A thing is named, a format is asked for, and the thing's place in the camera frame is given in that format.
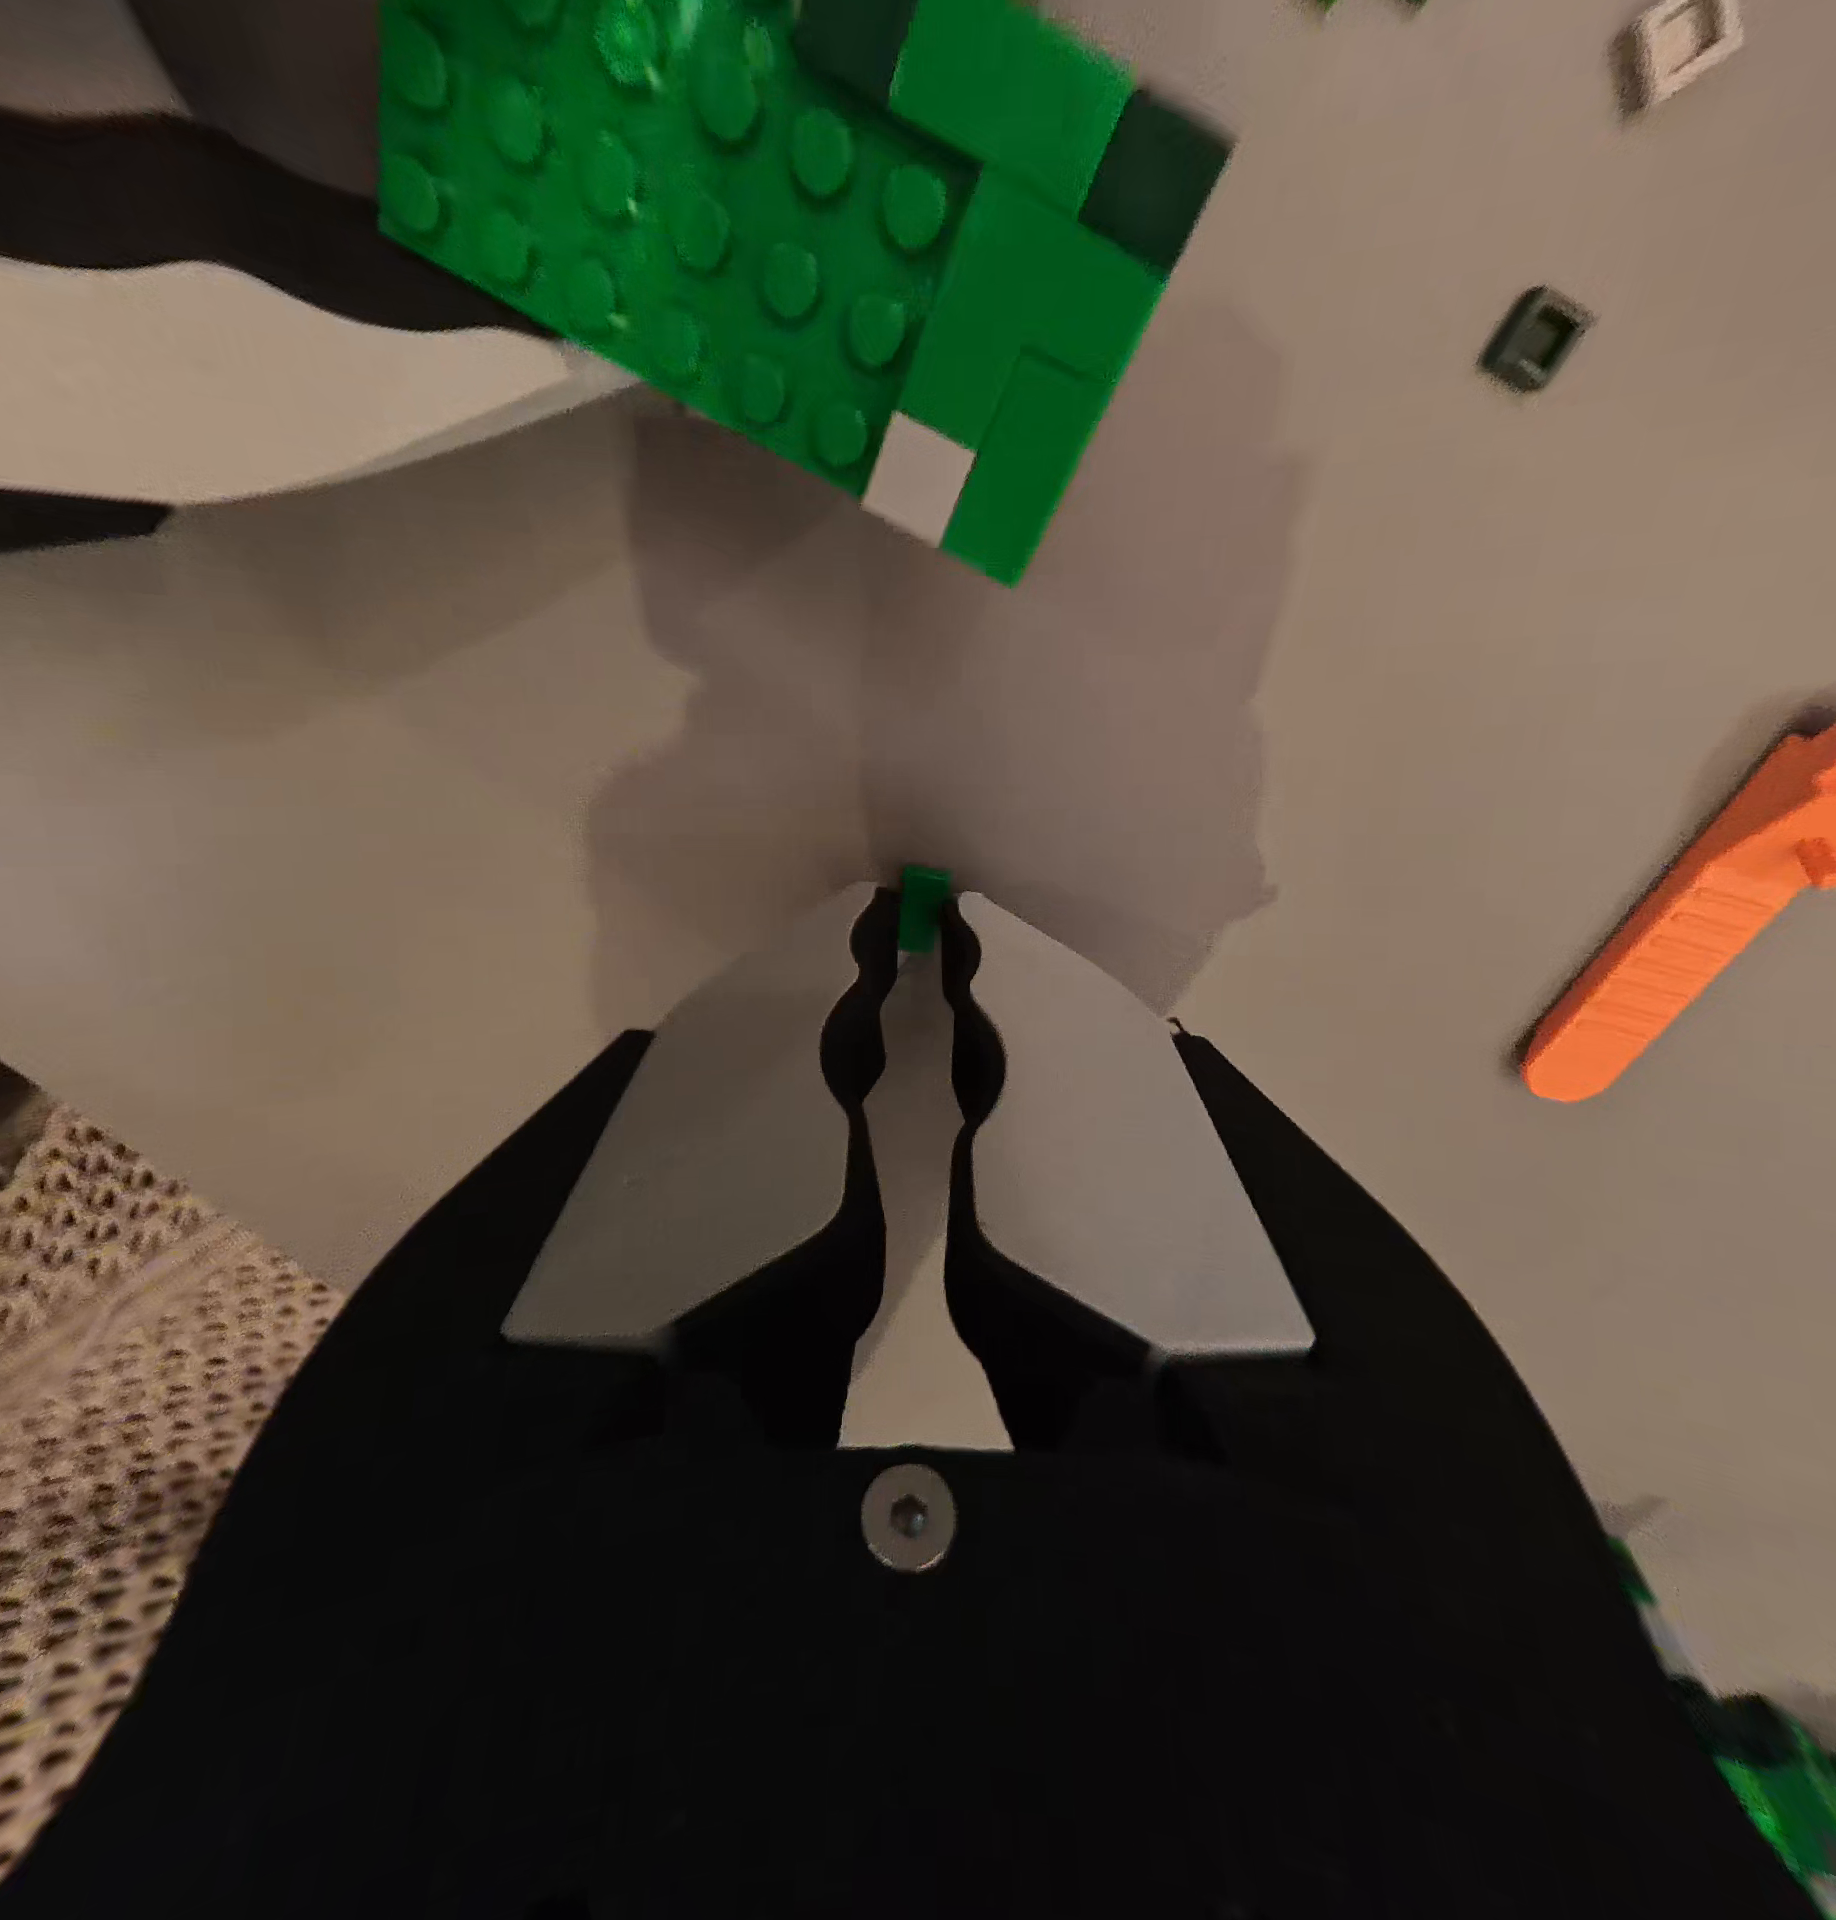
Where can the green lego base plate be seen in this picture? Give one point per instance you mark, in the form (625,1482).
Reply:
(679,194)

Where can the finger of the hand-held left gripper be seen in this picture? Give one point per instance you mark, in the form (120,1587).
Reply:
(183,391)
(108,45)

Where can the orange lego brick separator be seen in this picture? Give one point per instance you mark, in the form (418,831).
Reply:
(1713,931)

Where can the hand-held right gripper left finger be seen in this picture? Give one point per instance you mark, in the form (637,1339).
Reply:
(708,1170)

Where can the grey square lego tile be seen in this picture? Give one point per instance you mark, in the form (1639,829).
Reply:
(1677,49)
(921,474)

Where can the dark green lego piece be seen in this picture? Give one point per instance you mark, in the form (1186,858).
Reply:
(859,33)

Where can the pile of loose lego pieces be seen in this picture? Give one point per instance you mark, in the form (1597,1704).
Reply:
(1773,1784)

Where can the dark green small lego tile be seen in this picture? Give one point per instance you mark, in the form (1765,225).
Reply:
(1155,173)
(1532,338)

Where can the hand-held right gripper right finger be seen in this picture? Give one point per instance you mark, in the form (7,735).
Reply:
(1113,1200)

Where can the small bright green lego tile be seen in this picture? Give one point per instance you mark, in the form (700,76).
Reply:
(922,908)

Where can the green L-shaped lego tile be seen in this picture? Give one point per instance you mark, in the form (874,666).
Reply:
(1039,284)

